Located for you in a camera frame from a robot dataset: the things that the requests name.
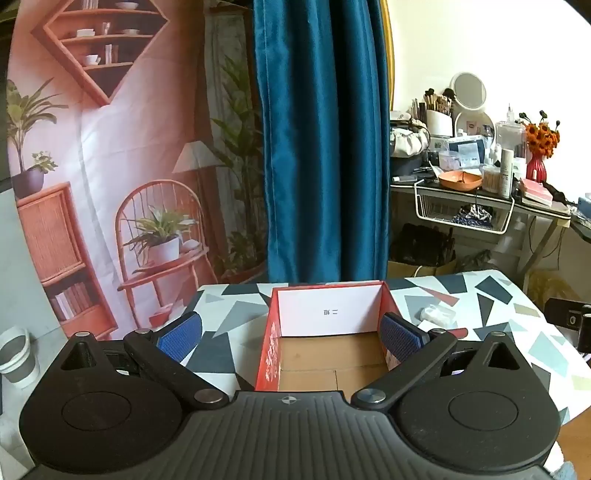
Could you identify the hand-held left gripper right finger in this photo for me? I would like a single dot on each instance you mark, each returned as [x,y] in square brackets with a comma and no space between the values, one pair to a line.
[398,339]

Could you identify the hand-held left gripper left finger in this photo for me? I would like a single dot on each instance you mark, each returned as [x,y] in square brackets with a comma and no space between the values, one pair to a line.
[178,340]

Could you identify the red cardboard box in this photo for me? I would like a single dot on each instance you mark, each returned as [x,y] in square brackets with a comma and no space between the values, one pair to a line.
[270,350]

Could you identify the yellow plastic bag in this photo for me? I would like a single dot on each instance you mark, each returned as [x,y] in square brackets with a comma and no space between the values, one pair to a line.
[549,288]

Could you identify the small clear plastic case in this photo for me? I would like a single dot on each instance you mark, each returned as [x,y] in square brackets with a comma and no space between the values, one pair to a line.
[437,314]

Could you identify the small red object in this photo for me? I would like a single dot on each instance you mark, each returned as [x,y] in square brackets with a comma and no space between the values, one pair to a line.
[459,332]

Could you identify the brown cardboard box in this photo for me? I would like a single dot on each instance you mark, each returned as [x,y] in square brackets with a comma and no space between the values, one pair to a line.
[415,268]

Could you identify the black bag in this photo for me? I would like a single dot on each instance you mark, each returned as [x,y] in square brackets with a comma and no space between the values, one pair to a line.
[425,244]

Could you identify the glass top dressing table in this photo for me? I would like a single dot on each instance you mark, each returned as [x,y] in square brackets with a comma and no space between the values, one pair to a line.
[531,206]

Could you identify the stack of pink books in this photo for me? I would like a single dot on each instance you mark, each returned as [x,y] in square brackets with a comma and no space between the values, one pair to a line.
[535,191]

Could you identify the dark patterned cloth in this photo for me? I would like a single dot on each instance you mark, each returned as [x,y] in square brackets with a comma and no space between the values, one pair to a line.
[471,216]

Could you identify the red vase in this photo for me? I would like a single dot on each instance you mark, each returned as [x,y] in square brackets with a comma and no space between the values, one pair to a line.
[536,168]

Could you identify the white tall bottle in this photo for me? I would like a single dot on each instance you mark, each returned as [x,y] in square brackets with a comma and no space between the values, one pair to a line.
[506,173]

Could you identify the cotton swab jar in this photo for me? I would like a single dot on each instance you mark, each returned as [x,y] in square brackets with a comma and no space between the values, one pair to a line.
[491,180]

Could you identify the white plastic bucket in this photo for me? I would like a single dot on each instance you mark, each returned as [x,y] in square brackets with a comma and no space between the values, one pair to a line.
[18,360]

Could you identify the orange bowl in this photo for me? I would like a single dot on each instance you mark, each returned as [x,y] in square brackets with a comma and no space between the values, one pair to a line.
[459,180]

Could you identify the black round container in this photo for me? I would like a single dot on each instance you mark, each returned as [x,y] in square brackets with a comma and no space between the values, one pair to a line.
[406,165]

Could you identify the orange flower bunch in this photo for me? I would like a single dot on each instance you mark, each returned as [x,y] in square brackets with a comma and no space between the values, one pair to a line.
[542,136]

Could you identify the clear round plastic tub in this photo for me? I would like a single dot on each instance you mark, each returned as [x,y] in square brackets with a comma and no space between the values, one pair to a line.
[449,160]

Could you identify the clear acrylic organizer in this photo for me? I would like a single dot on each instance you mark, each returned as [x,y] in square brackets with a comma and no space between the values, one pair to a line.
[510,138]

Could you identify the blue and white box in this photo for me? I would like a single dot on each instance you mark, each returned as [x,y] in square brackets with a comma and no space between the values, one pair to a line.
[467,151]

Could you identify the blue curtain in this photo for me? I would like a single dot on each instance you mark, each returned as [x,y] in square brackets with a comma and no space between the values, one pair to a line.
[323,138]

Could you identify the white brush holder cup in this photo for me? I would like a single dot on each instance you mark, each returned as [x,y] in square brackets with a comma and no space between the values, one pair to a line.
[437,122]

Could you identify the bunch of makeup brushes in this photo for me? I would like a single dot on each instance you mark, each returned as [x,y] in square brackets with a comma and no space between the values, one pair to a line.
[436,99]

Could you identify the round white vanity mirror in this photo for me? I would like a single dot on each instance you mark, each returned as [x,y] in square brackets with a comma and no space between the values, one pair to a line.
[468,90]

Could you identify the printed room scene wall tapestry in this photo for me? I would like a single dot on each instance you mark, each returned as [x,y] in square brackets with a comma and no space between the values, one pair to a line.
[138,147]

